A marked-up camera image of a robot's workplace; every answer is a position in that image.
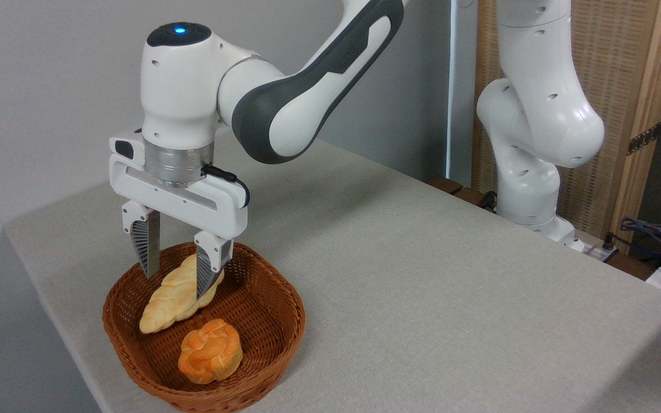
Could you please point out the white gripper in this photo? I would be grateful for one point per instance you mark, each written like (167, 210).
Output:
(216, 209)

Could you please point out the long braided bread loaf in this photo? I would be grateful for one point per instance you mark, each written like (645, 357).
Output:
(170, 298)

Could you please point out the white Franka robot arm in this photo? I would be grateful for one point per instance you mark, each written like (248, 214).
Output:
(181, 92)

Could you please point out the round orange bread roll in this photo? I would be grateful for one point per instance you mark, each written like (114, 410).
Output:
(210, 351)

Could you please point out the brown wicker basket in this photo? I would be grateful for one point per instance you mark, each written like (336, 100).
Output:
(261, 310)

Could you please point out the grey tablecloth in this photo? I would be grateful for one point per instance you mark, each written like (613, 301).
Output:
(422, 287)

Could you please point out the white vertical partition edge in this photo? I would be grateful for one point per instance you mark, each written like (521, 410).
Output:
(451, 86)

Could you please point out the metal hinge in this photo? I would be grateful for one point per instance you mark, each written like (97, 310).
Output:
(644, 139)

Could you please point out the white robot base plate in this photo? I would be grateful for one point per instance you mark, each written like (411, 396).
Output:
(588, 245)

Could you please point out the woven wooden frame screen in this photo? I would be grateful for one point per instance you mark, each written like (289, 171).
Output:
(617, 57)

